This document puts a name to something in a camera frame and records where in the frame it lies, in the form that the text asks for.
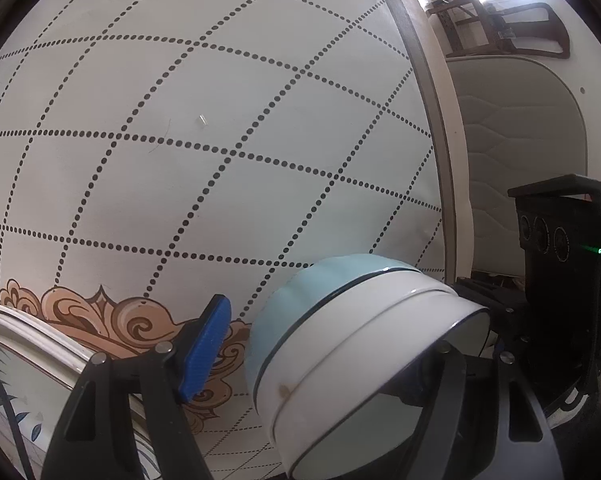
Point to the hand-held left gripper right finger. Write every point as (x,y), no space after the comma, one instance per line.
(445,385)

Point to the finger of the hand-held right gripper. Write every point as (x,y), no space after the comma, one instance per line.
(495,295)
(507,332)

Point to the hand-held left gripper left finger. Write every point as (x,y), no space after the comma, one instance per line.
(205,355)

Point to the light blue bowl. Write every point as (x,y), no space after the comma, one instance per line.
(290,320)

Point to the dark rimmed white bowl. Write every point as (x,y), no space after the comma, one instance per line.
(330,385)

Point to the gold pattern white plate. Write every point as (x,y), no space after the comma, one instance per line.
(30,316)

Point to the blue leaf pattern plate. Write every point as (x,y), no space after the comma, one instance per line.
(25,385)

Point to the white padded chair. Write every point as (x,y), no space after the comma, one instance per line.
(520,135)

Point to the dark wooden chair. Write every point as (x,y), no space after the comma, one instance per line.
(550,35)

